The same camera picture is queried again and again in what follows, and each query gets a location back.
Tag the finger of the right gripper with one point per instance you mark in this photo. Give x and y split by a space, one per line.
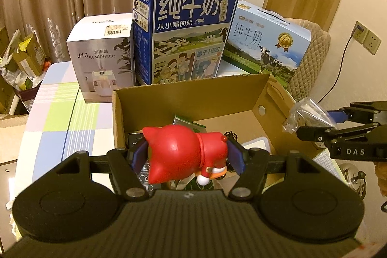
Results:
339 116
369 133

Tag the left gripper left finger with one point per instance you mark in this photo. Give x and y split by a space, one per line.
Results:
123 177

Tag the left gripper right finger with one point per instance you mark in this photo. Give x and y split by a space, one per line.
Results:
250 165

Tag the white square plastic case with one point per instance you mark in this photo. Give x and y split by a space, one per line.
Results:
261 143

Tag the clear bag with white pads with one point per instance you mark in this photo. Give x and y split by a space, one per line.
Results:
307 112

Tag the black shaver box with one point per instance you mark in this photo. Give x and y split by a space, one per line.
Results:
137 157

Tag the red cat figurine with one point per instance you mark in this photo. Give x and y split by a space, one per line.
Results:
176 152

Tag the silver foil tea pouch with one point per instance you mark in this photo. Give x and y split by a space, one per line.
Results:
195 127

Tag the person's right hand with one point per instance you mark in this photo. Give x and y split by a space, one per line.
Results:
381 173

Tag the steel kettle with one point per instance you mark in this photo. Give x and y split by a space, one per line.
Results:
355 178

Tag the brown cardboard box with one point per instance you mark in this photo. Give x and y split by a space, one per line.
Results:
248 105

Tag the quilted beige chair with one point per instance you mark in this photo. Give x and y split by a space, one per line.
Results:
310 66

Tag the checkered bed sheet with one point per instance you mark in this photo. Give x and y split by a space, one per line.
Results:
60 123

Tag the light blue milk carton box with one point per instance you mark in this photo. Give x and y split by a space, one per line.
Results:
262 41

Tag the white humidifier box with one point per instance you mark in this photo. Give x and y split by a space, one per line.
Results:
101 51

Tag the plastic bag with boxes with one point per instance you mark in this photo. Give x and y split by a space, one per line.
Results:
23 65

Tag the dark blue milk carton box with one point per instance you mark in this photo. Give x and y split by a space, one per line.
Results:
180 40

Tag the wall power socket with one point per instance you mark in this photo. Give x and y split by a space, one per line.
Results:
366 38

